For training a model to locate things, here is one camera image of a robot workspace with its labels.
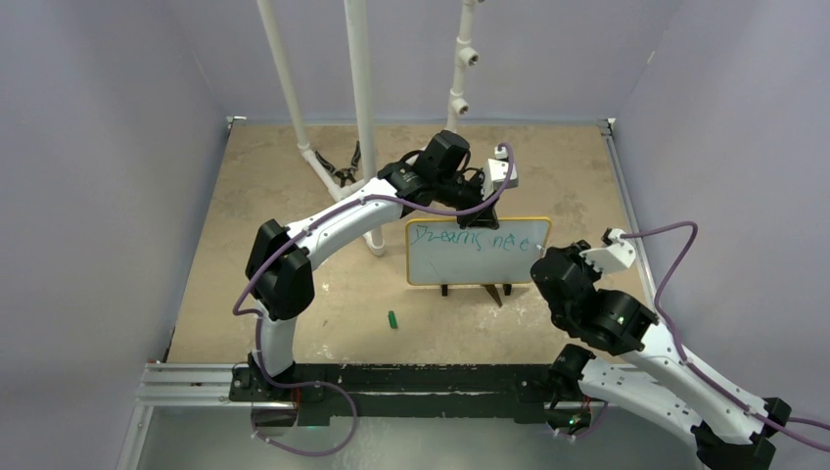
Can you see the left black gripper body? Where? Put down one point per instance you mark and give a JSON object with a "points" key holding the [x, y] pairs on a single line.
{"points": [[457, 193]]}

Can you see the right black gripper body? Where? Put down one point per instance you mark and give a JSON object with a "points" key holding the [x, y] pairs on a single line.
{"points": [[585, 268]]}

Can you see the yellow framed whiteboard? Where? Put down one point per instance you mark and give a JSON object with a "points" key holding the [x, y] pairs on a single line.
{"points": [[439, 252]]}

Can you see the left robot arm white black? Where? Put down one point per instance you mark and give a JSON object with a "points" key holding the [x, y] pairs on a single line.
{"points": [[280, 268]]}

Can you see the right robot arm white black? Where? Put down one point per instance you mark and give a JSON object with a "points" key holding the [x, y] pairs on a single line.
{"points": [[624, 354]]}

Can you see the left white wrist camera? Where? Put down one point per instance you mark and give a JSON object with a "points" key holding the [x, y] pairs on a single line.
{"points": [[496, 175]]}

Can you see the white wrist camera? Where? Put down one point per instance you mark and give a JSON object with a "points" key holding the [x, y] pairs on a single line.
{"points": [[617, 253], [496, 175]]}

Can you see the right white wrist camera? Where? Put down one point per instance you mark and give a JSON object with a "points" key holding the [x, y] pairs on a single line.
{"points": [[617, 253]]}

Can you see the black handled pliers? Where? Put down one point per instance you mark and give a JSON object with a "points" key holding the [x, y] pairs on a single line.
{"points": [[344, 175]]}

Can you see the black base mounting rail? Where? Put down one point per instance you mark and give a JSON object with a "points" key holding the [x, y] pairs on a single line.
{"points": [[523, 393]]}

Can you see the white PVC pipe frame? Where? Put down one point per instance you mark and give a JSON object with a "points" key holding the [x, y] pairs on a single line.
{"points": [[356, 14]]}

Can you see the aluminium extrusion frame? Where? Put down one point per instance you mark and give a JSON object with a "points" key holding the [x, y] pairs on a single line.
{"points": [[183, 419]]}

